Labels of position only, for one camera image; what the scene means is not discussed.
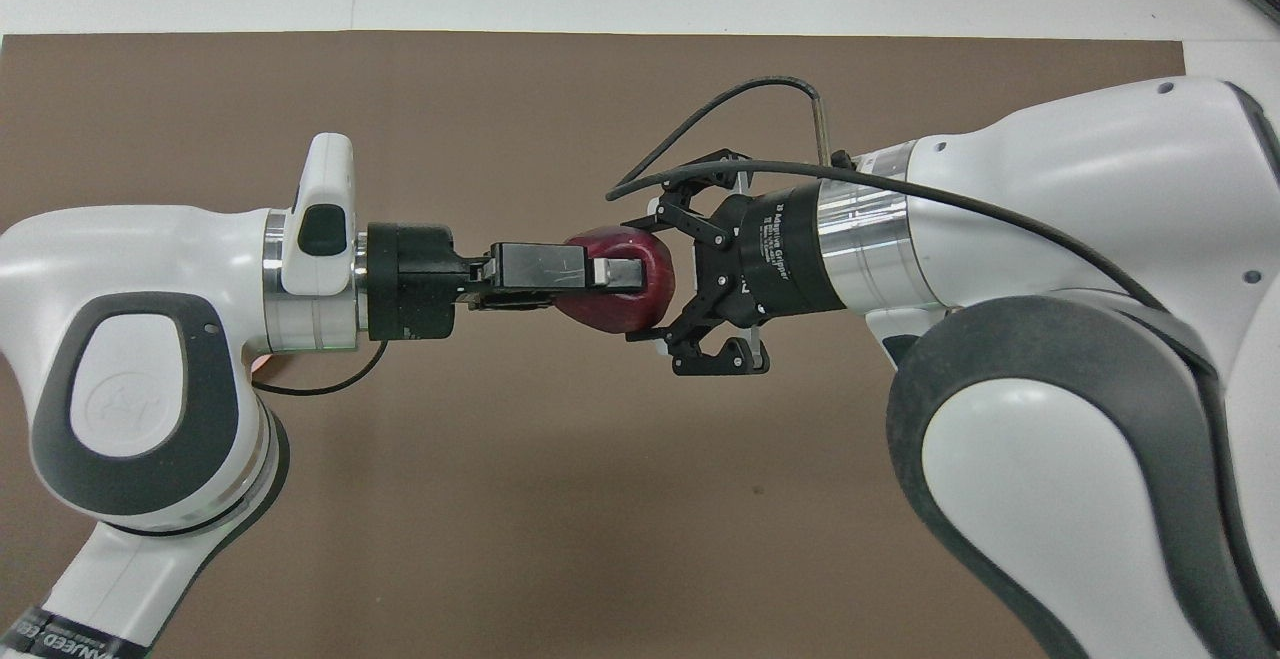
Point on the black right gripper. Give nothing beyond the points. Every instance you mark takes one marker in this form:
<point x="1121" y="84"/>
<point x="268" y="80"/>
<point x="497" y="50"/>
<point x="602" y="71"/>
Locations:
<point x="770" y="259"/>

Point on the brown table mat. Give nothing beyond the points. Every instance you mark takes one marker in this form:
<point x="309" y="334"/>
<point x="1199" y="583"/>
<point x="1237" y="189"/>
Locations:
<point x="500" y="499"/>

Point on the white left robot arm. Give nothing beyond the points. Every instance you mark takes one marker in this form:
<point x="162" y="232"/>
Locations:
<point x="150" y="259"/>

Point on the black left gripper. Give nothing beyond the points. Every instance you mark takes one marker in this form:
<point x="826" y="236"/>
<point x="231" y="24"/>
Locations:
<point x="410" y="284"/>

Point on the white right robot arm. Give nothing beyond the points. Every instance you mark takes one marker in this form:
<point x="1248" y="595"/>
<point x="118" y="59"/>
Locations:
<point x="1050" y="189"/>

